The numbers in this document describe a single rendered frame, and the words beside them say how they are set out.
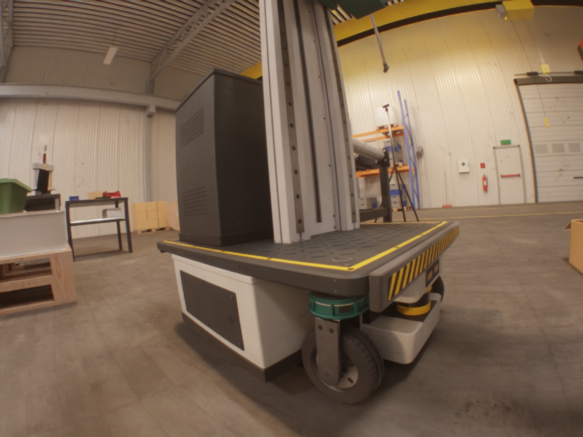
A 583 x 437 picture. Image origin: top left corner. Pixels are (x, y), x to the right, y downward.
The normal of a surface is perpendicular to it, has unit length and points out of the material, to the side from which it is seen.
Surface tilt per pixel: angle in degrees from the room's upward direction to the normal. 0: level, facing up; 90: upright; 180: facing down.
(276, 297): 90
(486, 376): 0
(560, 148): 90
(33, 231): 90
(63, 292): 90
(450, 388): 0
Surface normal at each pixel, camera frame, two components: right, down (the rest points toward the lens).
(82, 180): 0.78, -0.04
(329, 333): -0.71, 0.09
